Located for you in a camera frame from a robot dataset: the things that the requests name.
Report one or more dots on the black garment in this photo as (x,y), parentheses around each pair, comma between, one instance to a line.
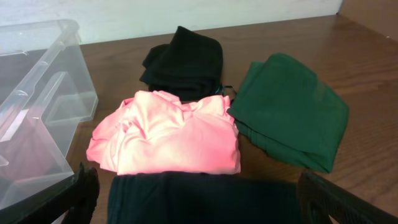
(189,67)

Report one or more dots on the dark teal garment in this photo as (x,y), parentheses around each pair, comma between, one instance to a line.
(181,197)

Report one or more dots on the clear plastic storage bin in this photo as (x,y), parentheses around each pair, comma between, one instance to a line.
(46,91)

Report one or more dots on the pink shirt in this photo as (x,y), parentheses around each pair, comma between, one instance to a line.
(155,132)

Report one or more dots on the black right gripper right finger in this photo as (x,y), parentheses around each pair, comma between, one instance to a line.
(321,201)

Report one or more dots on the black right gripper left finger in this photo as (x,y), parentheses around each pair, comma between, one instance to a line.
(72,200)

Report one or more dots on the green garment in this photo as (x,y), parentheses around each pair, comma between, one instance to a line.
(283,108)

